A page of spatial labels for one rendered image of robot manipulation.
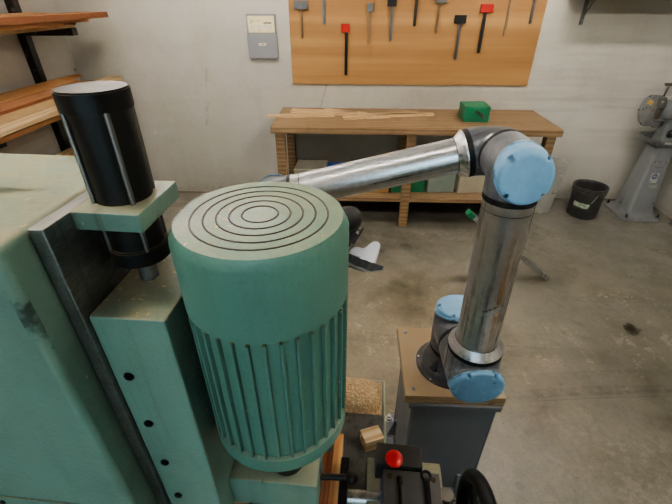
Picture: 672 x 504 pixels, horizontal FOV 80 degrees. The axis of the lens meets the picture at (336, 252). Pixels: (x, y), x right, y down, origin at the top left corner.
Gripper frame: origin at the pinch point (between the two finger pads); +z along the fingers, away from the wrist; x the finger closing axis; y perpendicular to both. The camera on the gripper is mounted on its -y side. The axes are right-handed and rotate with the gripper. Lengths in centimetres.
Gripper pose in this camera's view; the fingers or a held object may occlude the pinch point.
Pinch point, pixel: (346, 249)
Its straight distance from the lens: 66.4
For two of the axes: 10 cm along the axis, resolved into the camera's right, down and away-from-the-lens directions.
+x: 8.1, 5.3, 2.6
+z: 3.1, -0.1, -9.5
